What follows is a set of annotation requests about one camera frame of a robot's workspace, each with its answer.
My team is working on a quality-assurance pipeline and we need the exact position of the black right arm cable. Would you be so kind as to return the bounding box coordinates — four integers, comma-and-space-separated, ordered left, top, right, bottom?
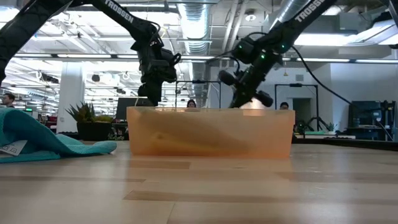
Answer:
290, 45, 396, 141

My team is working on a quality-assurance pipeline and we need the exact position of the white glowing lamp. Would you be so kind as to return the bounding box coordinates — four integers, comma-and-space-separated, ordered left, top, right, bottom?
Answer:
241, 98, 265, 110

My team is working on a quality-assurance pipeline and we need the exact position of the small potted green plant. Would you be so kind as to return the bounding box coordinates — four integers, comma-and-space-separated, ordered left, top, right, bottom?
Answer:
65, 101, 116, 141

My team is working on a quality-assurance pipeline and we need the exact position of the white building column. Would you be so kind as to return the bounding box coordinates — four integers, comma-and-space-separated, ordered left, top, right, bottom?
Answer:
57, 61, 86, 134

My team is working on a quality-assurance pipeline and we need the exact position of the turquoise microfiber towel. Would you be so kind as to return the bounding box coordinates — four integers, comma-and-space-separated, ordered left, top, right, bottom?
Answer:
0, 107, 118, 164

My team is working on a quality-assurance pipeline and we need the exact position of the smooth silver ventilation duct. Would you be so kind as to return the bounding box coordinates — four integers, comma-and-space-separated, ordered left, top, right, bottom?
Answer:
264, 0, 312, 32

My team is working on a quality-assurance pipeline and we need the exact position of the corrugated silver ventilation duct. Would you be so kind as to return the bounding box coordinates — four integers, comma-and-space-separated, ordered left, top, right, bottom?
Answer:
177, 0, 213, 108

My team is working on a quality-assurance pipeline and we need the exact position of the black computer monitor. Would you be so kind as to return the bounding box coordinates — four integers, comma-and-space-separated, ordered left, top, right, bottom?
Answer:
115, 97, 155, 121

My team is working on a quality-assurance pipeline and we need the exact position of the dark background computer workstation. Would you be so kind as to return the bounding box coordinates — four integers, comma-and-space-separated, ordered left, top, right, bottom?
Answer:
346, 100, 397, 141

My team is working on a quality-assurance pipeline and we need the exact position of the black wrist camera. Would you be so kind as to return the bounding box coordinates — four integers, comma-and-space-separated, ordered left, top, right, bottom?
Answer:
217, 70, 239, 87

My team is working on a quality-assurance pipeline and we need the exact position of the orange translucent plastic basket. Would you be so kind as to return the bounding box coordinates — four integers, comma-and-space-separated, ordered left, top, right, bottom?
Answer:
126, 106, 295, 159

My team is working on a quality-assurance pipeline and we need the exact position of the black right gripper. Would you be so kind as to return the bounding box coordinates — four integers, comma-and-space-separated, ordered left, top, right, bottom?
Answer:
229, 60, 275, 109

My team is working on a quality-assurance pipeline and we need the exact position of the long linear ceiling light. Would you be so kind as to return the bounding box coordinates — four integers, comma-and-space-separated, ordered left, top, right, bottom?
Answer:
9, 53, 398, 63

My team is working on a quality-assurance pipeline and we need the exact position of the black background rig frame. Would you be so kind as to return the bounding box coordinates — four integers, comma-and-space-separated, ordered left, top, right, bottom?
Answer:
175, 80, 222, 108
274, 83, 320, 131

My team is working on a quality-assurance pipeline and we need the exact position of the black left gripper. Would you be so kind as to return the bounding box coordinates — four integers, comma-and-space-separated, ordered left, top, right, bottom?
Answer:
137, 48, 182, 107

